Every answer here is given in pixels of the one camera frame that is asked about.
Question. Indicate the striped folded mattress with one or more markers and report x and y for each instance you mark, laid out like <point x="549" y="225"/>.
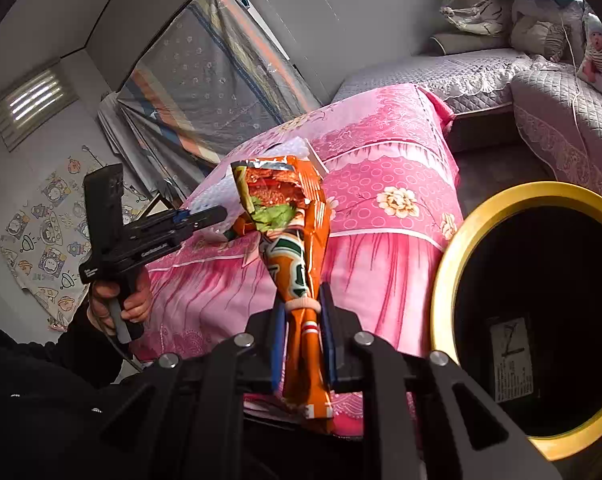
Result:
<point x="216" y="70"/>

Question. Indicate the cartoon printed cloth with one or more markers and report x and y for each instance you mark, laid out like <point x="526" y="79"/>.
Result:
<point x="46" y="240"/>

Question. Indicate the white pillow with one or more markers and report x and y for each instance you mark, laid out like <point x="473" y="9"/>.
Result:
<point x="546" y="7"/>

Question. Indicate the tiger plush in plastic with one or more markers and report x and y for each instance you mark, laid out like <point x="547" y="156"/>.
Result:
<point x="473" y="5"/>

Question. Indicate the grey bolster cushion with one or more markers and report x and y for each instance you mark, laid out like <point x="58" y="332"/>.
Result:
<point x="466" y="42"/>

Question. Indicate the baby print pillow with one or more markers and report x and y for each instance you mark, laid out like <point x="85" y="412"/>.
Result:
<point x="601" y="55"/>

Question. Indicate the round beige cushion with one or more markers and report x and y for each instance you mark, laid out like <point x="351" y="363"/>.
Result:
<point x="538" y="37"/>

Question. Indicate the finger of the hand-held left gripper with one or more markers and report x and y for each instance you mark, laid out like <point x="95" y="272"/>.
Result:
<point x="178" y="236"/>
<point x="203" y="216"/>

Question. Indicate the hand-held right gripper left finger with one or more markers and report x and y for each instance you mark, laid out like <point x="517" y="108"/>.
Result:
<point x="278" y="341"/>

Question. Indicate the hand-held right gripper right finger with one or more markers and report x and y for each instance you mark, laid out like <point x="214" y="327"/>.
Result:
<point x="329" y="342"/>

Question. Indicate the person's left forearm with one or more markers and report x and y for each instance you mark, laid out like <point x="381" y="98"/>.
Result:
<point x="41" y="360"/>

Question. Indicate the pink floral blanket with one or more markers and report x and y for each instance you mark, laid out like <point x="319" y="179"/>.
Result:
<point x="381" y="270"/>

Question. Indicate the person's left hand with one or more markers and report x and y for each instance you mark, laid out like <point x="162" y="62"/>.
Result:
<point x="137" y="302"/>

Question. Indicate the white printed label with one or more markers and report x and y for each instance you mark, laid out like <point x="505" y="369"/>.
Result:
<point x="512" y="360"/>

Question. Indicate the white plastic mailer bag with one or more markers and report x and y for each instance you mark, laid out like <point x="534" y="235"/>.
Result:
<point x="208" y="196"/>

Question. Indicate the grey quilted sofa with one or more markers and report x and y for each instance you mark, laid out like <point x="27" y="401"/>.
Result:
<point x="431" y="75"/>

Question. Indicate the orange snack wrapper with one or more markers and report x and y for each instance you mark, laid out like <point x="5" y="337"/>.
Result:
<point x="301" y="240"/>

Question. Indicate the yellow-rimmed black trash bin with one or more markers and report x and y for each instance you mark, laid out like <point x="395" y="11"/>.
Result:
<point x="448" y="260"/>

